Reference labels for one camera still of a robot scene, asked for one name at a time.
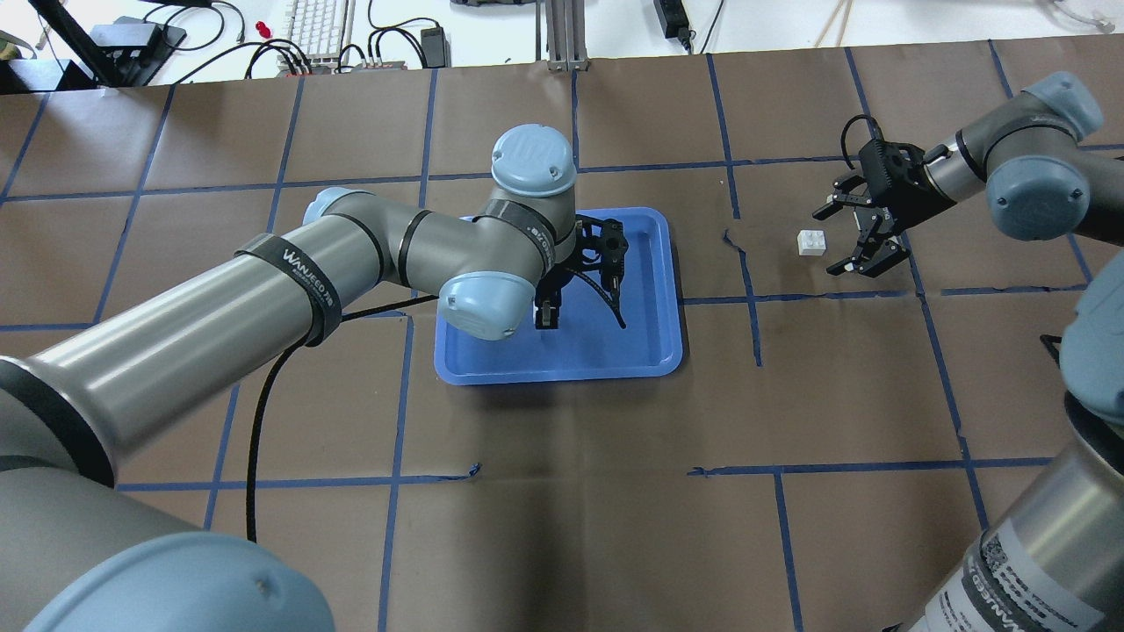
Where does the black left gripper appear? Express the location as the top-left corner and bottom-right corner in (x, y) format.
(534, 219), (629, 329)

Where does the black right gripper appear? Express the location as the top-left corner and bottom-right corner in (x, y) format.
(812, 139), (955, 277)

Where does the white square building block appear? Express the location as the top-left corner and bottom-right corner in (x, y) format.
(797, 229), (827, 258)

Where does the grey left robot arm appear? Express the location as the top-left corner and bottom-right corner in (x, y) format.
(1, 124), (581, 631)

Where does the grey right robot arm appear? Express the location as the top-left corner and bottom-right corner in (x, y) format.
(812, 71), (1123, 631)

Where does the blue plastic tray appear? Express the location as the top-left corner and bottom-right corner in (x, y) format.
(434, 207), (683, 385)

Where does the black power adapter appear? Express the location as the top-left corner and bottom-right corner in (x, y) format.
(419, 25), (452, 67)

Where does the black power strip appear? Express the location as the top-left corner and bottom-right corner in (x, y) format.
(653, 0), (692, 40)

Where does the white keyboard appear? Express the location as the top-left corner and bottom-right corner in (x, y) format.
(281, 1), (355, 67)

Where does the black stand base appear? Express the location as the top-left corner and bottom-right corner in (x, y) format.
(31, 1), (185, 88)

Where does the aluminium profile post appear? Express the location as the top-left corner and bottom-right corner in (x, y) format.
(543, 0), (590, 73)

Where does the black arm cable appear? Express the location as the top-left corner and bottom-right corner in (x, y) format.
(247, 294), (439, 543)

